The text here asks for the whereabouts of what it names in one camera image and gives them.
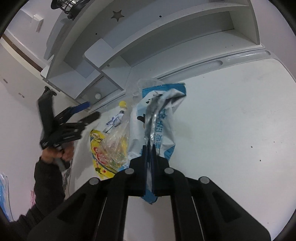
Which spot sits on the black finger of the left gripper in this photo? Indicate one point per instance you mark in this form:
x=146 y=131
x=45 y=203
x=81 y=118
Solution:
x=90 y=118

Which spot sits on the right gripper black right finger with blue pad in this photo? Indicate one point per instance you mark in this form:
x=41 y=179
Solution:
x=201 y=209

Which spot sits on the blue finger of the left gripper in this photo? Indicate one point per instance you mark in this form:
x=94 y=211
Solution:
x=76 y=109

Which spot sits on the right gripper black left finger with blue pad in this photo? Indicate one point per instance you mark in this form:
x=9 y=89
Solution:
x=97 y=210

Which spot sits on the clear plastic bag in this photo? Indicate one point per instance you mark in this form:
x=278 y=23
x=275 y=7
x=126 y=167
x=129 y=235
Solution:
x=115 y=144

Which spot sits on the yellow snack wrapper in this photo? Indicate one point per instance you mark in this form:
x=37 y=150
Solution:
x=104 y=172

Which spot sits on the blue white plastic bag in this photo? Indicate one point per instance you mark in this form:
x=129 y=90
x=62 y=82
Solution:
x=151 y=128

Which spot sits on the blue white patterned wrapper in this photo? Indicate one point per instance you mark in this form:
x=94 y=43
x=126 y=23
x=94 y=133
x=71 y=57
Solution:
x=114 y=122

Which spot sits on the black sleeved left forearm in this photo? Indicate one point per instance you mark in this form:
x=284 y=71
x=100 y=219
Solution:
x=49 y=194

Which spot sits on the left hand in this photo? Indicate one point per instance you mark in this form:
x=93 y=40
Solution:
x=49 y=154

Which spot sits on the white desk shelf hutch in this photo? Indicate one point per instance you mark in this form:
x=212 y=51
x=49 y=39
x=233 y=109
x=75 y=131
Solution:
x=100 y=55

